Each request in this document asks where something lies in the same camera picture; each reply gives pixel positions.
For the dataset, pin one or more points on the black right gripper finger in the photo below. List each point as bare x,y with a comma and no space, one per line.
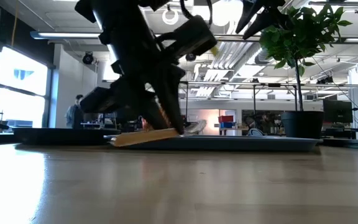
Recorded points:
248,17
269,21

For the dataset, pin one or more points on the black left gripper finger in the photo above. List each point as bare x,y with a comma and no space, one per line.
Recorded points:
145,105
174,102

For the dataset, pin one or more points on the black round plate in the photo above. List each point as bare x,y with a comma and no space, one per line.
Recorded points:
57,137

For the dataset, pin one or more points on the blue-grey serving tray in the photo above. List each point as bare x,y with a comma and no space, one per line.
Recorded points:
228,144

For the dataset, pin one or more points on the green leafy potted tree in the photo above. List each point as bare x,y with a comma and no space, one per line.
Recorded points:
300,34

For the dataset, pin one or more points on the red storage bin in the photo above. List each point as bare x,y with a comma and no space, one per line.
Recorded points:
225,119

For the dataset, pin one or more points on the blue storage bin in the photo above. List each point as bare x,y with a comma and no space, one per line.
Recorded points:
227,125

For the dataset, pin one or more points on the person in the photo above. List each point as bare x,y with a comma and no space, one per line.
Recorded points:
75,115

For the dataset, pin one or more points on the long ceiling light bar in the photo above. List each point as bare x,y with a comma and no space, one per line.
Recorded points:
67,35

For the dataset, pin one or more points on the white rounded object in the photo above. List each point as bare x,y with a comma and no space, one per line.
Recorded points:
255,132

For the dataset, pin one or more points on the dark grey plant pot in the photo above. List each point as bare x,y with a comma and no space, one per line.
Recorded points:
301,124

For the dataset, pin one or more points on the black computer monitor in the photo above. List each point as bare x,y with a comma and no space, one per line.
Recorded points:
337,111

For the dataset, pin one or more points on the large bright window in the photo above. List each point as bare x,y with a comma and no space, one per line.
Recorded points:
20,87

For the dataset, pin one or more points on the black dome ceiling camera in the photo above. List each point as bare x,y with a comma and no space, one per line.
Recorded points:
190,57

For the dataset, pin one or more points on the black ceiling security camera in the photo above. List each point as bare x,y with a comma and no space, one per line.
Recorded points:
88,58

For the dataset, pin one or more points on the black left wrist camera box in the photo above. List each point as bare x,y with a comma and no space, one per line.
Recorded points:
194,37

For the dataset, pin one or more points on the black metal workbench frame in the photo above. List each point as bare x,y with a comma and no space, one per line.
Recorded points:
291,84

